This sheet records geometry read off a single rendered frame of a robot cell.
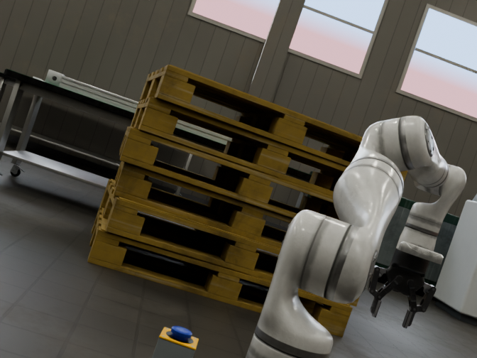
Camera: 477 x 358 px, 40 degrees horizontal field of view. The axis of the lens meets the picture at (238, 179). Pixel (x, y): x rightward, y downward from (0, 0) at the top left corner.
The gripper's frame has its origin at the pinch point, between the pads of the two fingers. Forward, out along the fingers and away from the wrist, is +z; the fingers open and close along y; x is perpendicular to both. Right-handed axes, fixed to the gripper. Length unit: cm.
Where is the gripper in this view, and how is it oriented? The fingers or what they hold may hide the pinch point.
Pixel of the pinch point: (390, 315)
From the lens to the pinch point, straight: 147.4
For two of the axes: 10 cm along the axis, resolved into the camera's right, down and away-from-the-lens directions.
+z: -3.3, 9.4, 0.3
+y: -9.4, -3.3, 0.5
